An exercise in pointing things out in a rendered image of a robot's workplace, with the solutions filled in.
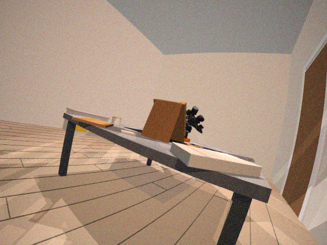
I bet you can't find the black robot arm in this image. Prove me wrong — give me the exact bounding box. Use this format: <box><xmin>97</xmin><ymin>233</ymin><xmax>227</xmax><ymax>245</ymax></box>
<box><xmin>184</xmin><ymin>106</ymin><xmax>204</xmax><ymax>139</ymax></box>

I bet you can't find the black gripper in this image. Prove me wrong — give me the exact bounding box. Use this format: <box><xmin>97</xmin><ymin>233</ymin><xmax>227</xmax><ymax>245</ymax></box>
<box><xmin>188</xmin><ymin>116</ymin><xmax>204</xmax><ymax>134</ymax></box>

